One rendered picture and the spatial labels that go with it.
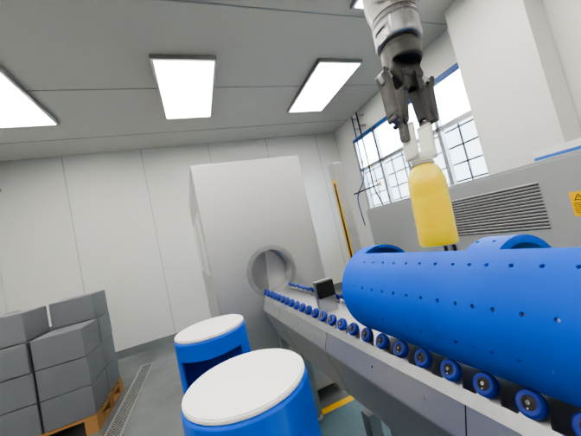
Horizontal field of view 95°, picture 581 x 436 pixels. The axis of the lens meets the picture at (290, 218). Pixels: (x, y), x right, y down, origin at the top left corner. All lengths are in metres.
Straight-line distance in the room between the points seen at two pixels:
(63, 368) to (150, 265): 2.23
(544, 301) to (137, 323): 5.14
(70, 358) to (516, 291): 3.27
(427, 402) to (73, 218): 5.26
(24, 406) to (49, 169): 3.47
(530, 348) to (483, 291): 0.10
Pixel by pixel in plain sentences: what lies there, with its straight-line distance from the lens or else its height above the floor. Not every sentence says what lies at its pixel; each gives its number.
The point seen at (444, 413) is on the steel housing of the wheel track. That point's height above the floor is 0.87.
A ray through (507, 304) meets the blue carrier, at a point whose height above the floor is 1.15.
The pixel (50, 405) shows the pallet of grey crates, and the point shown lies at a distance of 3.51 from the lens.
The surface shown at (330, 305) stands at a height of 0.95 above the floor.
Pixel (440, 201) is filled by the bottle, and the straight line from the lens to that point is 0.54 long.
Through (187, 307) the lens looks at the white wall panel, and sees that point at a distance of 5.17.
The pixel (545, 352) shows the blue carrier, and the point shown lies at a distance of 0.57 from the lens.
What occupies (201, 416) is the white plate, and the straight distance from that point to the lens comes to 0.64.
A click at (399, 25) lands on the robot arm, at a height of 1.67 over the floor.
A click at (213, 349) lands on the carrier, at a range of 1.12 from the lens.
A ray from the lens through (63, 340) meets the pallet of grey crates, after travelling 3.34.
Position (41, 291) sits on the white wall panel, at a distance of 5.59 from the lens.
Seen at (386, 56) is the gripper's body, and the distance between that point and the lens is 0.64.
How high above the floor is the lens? 1.33
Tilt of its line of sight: 4 degrees up
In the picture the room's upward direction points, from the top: 13 degrees counter-clockwise
